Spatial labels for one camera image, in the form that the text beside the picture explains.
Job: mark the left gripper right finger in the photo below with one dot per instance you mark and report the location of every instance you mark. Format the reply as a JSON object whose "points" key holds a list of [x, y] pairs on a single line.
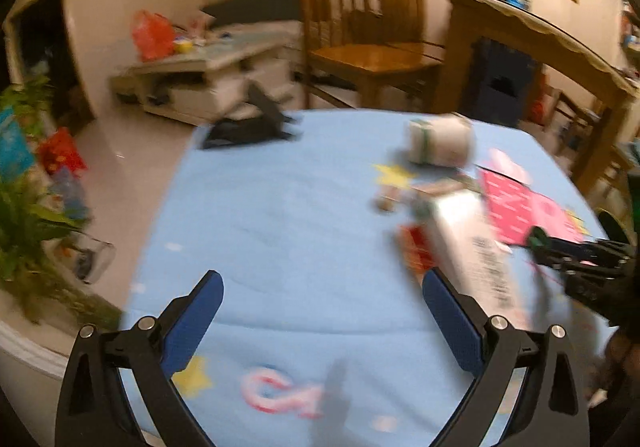
{"points": [[548, 411]]}

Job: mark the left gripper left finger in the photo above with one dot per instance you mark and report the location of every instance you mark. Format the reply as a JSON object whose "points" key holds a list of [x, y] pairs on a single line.
{"points": [[94, 409]]}

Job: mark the white carton box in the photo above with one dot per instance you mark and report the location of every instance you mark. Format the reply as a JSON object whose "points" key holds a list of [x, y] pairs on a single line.
{"points": [[465, 248]]}

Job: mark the red cigarette pack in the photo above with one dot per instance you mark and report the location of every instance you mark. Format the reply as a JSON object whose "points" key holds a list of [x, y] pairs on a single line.
{"points": [[415, 251]]}

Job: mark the white green labelled bottle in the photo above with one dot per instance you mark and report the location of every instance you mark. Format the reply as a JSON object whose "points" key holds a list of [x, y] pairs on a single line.
{"points": [[447, 140]]}

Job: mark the pink red paper sheet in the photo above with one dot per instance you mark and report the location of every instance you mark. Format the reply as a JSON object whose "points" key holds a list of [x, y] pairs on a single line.
{"points": [[514, 210]]}

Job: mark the wooden dining table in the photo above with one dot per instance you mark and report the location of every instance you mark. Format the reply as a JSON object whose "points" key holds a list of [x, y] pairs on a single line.
{"points": [[472, 20]]}

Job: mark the green potted plant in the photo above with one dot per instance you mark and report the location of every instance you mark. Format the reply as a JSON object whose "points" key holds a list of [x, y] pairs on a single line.
{"points": [[47, 258]]}

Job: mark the blue plastic stool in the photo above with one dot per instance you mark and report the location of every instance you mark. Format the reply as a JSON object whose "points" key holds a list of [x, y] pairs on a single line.
{"points": [[506, 75]]}

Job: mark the small brown item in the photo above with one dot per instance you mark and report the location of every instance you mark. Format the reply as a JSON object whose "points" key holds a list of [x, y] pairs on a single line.
{"points": [[389, 198]]}

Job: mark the light blue cartoon tablecloth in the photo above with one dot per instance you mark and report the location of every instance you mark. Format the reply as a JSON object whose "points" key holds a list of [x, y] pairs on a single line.
{"points": [[323, 338]]}

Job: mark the red gift box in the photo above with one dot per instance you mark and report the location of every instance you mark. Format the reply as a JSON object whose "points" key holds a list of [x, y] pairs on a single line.
{"points": [[59, 151]]}

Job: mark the black phone stand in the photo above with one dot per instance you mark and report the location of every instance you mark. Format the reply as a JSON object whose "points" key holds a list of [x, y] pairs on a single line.
{"points": [[267, 125]]}

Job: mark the white TV cabinet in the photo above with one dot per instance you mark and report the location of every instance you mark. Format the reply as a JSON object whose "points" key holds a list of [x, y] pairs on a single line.
{"points": [[206, 82]]}

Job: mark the orange plastic bag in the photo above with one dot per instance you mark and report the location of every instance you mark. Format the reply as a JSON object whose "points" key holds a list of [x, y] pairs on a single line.
{"points": [[153, 36]]}

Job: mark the wooden chair near table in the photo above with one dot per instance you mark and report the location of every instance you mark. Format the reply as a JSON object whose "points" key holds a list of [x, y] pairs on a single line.
{"points": [[342, 38]]}

